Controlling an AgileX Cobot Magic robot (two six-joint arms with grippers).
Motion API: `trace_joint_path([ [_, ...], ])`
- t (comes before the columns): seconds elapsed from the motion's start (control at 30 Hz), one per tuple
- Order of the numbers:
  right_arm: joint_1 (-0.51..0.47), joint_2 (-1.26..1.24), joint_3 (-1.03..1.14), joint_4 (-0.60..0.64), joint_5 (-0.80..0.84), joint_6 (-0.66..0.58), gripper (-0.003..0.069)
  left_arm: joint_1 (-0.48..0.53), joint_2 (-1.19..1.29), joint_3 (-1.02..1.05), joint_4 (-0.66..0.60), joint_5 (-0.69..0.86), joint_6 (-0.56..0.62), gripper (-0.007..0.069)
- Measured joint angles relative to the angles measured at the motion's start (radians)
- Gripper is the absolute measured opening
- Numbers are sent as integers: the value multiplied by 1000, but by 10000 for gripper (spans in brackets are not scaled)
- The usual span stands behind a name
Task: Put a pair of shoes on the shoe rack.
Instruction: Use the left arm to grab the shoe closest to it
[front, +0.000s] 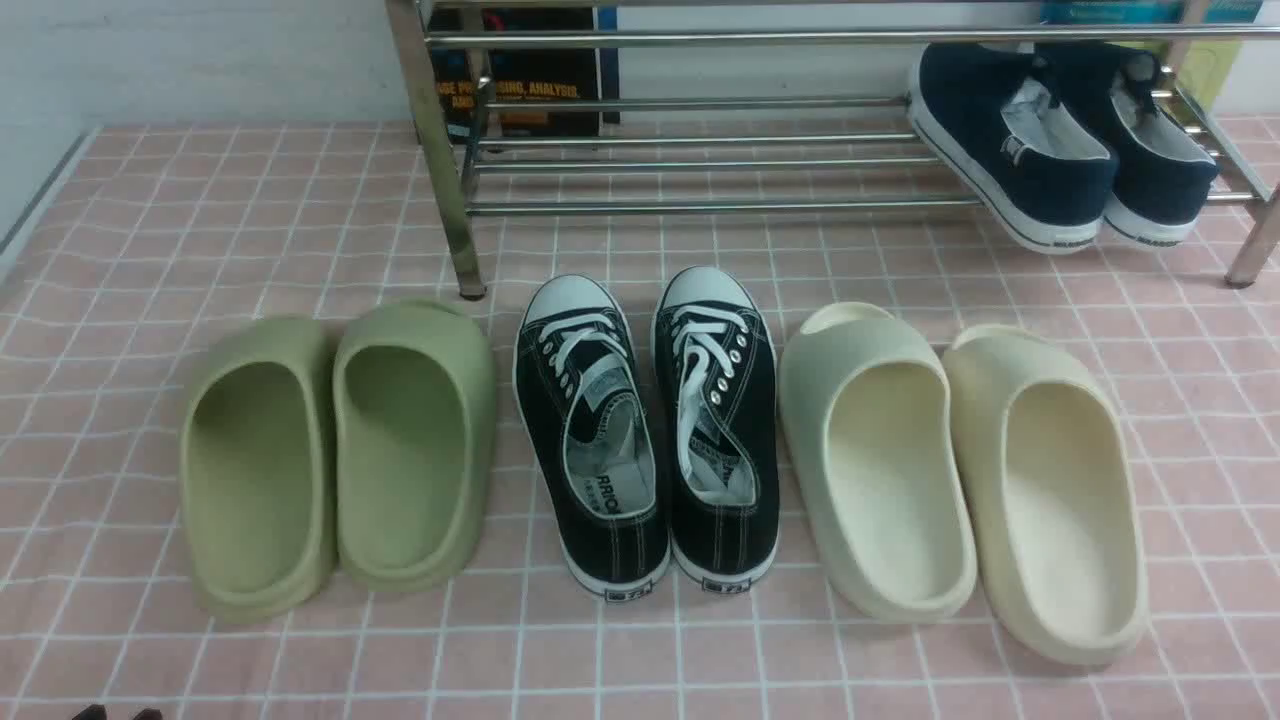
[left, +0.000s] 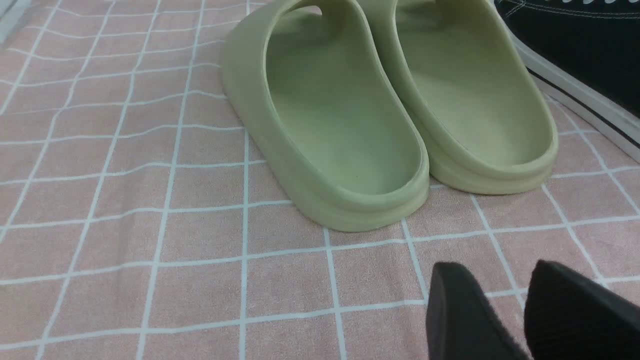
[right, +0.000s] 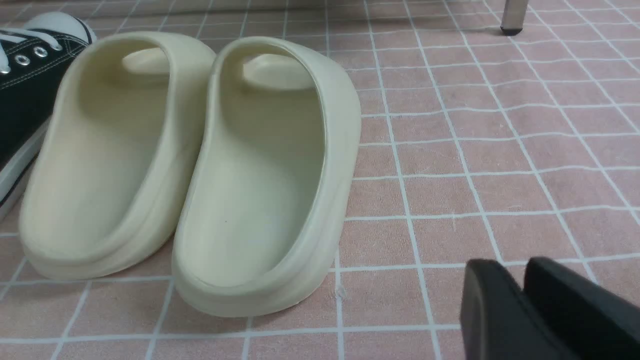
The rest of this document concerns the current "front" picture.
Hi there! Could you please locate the cream foam slide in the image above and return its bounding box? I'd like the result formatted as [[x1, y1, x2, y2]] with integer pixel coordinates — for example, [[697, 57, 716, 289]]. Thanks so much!
[[942, 324, 1148, 667], [780, 302, 977, 623]]

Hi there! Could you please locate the left cream foam slide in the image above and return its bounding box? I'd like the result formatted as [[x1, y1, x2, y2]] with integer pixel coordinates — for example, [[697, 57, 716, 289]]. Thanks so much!
[[780, 302, 977, 623]]

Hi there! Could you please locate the black book with orange text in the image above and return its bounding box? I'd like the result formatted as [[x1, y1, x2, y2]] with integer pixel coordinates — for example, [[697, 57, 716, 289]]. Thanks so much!
[[430, 6, 620, 143]]

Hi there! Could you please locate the chrome metal shoe rack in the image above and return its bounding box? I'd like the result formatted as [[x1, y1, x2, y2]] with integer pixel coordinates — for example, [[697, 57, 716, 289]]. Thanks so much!
[[385, 1, 1277, 300]]

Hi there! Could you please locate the left green foam slide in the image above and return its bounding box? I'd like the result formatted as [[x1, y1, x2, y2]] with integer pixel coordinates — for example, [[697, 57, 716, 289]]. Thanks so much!
[[178, 316, 337, 623]]

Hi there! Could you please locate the right green foam slide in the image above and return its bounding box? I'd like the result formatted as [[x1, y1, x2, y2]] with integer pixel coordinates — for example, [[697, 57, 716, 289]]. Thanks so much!
[[332, 299, 498, 593]]

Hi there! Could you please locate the right navy sneaker on rack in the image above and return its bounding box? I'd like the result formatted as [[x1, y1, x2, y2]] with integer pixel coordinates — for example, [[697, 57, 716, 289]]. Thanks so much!
[[1036, 41, 1219, 249]]

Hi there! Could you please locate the navy sneaker on rack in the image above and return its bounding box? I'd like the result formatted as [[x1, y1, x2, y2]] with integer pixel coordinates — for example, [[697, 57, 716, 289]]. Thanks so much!
[[908, 42, 1117, 255], [1036, 41, 1219, 249]]

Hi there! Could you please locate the right cream foam slide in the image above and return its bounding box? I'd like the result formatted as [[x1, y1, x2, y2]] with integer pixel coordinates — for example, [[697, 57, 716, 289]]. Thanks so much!
[[942, 324, 1148, 667]]

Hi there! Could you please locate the pink checkered tablecloth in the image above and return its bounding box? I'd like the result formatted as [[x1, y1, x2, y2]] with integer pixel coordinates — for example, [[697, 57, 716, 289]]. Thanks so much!
[[1, 124, 1277, 719]]

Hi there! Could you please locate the black canvas sneaker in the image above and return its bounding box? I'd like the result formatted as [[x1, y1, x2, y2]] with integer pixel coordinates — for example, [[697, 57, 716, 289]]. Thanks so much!
[[650, 266, 781, 594], [512, 274, 671, 603]]

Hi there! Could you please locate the dark gripper tip bottom edge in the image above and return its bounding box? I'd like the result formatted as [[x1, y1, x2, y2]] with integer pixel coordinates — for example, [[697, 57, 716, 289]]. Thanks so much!
[[70, 705, 164, 720]]

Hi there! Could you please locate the green foam slide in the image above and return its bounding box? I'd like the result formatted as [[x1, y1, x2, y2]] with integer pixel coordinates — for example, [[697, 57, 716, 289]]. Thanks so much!
[[332, 299, 498, 593], [178, 316, 337, 623]]

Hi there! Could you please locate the left navy sneaker on rack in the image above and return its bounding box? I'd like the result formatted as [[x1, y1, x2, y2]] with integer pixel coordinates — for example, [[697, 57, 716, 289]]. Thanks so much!
[[908, 42, 1117, 255]]

